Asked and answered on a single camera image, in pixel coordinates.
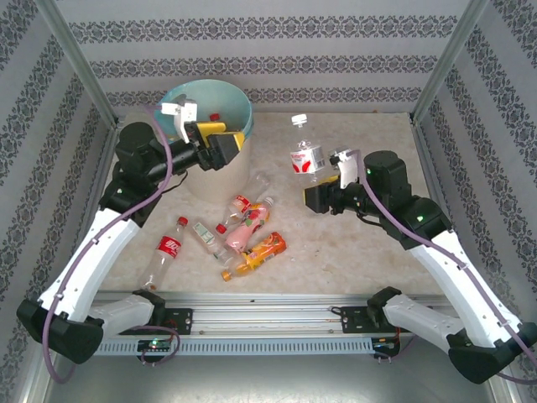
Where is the black left mount plate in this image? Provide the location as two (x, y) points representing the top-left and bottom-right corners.
(161, 307), (195, 336)

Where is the red-capped bottle red yellow label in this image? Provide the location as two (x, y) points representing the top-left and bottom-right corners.
(215, 193), (253, 235)

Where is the aluminium frame post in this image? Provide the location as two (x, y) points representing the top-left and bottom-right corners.
(412, 0), (491, 123)
(35, 0), (123, 129)

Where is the grey metal panel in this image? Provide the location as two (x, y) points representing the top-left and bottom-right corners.
(24, 335), (517, 403)

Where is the clear unlabelled plastic bottle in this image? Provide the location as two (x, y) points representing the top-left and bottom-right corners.
(250, 170), (273, 201)

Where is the white-capped bottle red white label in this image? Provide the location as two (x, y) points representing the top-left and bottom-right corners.
(288, 113), (327, 186)

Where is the aluminium side rail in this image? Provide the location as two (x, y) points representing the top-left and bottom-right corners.
(56, 119), (125, 306)
(412, 119), (477, 301)

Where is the clear bottle green white label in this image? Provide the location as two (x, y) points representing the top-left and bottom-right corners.
(191, 221), (235, 266)

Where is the black right mount plate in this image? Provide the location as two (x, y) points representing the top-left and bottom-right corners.
(340, 305), (417, 336)

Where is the pink drink bottle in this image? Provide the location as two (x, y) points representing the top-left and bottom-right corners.
(224, 196), (276, 255)

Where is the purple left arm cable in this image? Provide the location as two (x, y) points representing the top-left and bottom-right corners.
(41, 104), (182, 384)

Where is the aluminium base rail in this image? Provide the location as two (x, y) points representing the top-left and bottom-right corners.
(41, 292), (496, 337)

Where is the black mount plate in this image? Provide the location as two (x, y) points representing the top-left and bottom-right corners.
(340, 305), (417, 336)
(161, 307), (195, 336)

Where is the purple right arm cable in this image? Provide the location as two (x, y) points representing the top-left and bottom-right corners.
(354, 149), (537, 384)

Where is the slotted grey cable duct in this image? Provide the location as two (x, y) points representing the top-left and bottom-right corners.
(94, 338), (378, 357)

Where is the orange juice bottle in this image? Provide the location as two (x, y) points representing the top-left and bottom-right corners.
(221, 231), (289, 282)

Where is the teal plastic bucket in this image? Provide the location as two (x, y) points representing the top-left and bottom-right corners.
(152, 79), (255, 146)

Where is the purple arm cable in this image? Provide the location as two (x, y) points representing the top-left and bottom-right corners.
(41, 104), (182, 384)
(354, 149), (537, 384)

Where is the cola bottle red label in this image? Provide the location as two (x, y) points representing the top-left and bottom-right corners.
(140, 216), (190, 293)

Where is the left circuit board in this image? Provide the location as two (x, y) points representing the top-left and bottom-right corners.
(138, 338), (172, 353)

